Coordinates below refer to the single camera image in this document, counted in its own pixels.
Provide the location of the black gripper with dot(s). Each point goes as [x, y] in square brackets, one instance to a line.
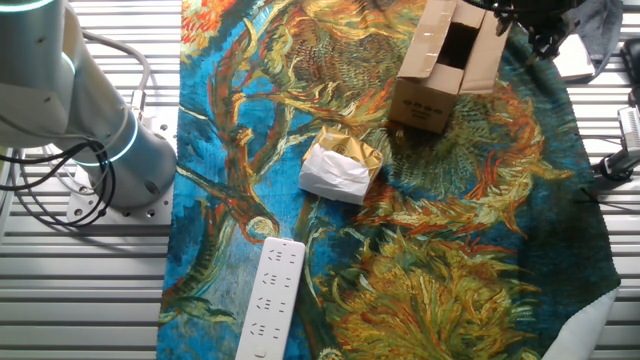
[537, 10]

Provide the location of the brown cardboard box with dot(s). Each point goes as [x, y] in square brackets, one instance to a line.
[425, 105]

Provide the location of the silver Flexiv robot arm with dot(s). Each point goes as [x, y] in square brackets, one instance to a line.
[50, 100]

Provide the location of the white flat box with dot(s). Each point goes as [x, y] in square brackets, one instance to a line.
[575, 60]

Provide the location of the grey cloth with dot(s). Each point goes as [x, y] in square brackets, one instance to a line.
[597, 25]

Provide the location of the black rounded device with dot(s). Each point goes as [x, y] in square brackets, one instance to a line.
[632, 65]

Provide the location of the sunflower painting cloth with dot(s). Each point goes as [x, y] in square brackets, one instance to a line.
[450, 250]

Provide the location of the gold and white tissue pack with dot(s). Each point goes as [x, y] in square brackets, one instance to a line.
[335, 175]

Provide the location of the white power strip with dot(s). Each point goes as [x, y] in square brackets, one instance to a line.
[272, 300]

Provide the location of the silver exterior camera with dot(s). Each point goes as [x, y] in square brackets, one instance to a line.
[631, 127]

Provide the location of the grey camera clamp mount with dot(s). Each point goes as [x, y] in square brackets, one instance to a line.
[620, 162]

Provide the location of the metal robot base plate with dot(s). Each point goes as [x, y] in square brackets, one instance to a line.
[150, 212]

